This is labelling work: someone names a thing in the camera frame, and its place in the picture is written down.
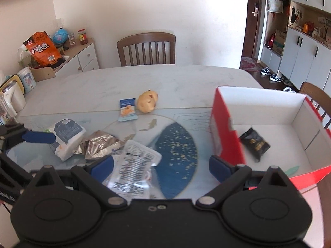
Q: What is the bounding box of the yellow-rimmed tray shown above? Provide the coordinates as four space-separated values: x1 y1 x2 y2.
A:
0 74 25 93

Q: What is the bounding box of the white electric kettle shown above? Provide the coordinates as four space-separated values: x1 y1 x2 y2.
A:
0 80 27 117

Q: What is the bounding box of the clear plastic printed package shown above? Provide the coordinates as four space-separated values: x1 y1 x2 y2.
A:
103 139 162 199

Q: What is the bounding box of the patterned doormat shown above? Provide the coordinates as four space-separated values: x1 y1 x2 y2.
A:
240 58 263 72

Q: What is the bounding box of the white marble desktop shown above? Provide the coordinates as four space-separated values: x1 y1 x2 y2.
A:
0 65 324 238

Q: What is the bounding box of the white tissue pack blue label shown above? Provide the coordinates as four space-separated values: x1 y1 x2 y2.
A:
47 118 87 162

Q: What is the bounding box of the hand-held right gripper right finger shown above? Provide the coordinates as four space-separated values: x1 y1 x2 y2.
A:
196 155 298 209

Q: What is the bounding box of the white printed mug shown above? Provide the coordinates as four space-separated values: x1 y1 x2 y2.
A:
17 67 37 93

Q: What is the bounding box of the yellow hamster toy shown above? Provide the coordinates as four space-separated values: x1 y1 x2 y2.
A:
136 89 159 113

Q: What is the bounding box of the clear plastic bag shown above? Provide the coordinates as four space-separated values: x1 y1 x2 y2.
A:
17 45 34 68

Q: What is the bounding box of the silver foil snack bag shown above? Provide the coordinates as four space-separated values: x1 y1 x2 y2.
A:
73 130 125 160

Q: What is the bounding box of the brown entrance door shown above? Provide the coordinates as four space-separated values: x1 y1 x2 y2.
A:
246 0 269 58

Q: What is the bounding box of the white drawer cabinet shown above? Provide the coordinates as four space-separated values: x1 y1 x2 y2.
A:
53 38 100 76

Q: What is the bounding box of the blue snack packet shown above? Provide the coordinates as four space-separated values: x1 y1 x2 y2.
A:
118 98 138 122

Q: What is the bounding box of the blue globe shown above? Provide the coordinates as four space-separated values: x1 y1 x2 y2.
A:
53 28 69 47

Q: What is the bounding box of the clear glass container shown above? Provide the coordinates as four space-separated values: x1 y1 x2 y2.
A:
0 101 16 124

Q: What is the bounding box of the grey tote bag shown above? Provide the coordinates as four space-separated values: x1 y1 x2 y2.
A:
267 0 283 13

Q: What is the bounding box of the red cardboard box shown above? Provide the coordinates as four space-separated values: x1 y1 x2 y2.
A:
209 85 331 190

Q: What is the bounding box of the blue printed table mat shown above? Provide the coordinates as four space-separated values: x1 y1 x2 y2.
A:
0 107 321 199

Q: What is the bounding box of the brown wooden slatted chair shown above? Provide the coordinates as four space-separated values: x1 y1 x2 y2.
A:
299 82 331 130
116 32 177 67

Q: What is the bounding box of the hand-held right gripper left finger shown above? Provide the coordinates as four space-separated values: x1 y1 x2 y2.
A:
30 156 128 210

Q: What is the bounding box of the white hallway cupboard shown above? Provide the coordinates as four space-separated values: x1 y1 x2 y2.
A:
260 0 331 91

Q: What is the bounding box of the black snack packet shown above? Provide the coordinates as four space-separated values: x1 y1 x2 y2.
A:
239 127 271 163

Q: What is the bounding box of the orange snack bag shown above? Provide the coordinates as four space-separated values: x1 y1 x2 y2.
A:
23 31 60 68

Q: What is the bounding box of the brown cardboard carton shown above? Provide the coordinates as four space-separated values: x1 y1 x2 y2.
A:
273 29 287 55

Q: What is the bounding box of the light wooden small chair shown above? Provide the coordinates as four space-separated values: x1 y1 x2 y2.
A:
29 67 56 82

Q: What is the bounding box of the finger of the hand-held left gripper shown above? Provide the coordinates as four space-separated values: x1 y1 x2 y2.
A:
0 123 56 151

